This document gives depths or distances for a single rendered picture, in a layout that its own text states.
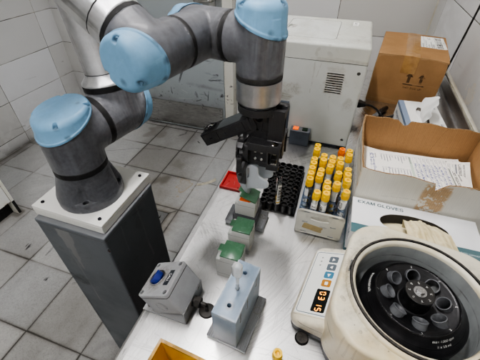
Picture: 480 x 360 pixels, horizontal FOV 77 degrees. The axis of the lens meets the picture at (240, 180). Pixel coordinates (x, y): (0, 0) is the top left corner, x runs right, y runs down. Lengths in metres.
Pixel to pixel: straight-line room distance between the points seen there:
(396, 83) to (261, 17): 0.92
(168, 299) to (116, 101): 0.44
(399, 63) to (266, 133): 0.82
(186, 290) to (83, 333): 1.16
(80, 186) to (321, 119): 0.67
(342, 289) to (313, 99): 0.58
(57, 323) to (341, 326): 1.46
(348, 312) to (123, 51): 0.45
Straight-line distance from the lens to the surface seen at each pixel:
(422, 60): 1.28
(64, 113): 0.69
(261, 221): 0.70
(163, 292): 0.54
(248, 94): 0.49
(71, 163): 0.71
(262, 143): 0.53
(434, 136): 0.93
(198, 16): 0.50
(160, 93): 2.77
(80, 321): 1.71
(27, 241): 2.17
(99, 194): 0.75
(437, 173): 0.89
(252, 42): 0.46
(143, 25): 0.43
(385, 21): 2.21
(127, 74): 0.41
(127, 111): 0.75
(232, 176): 0.83
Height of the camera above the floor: 1.41
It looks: 41 degrees down
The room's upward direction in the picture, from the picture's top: straight up
